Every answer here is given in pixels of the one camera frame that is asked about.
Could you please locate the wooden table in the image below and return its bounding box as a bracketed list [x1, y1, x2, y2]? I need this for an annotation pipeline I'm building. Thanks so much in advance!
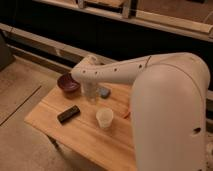
[25, 83, 137, 171]

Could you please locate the white plastic cup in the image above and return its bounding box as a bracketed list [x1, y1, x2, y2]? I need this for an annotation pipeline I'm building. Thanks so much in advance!
[96, 108, 114, 129]

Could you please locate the black rectangular remote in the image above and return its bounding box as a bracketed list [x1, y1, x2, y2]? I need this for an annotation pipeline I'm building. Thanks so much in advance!
[57, 106, 80, 123]

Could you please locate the red chili pepper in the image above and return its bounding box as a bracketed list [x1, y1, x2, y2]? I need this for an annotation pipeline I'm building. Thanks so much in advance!
[123, 108, 131, 119]

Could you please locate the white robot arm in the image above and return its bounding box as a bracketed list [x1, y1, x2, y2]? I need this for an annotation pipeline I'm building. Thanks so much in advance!
[72, 52, 210, 171]

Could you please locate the dark red ceramic bowl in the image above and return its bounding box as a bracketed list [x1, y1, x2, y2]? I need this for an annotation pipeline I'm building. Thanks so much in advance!
[57, 73, 80, 92]

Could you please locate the blue sponge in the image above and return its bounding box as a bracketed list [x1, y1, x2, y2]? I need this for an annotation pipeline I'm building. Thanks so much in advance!
[98, 87, 111, 98]

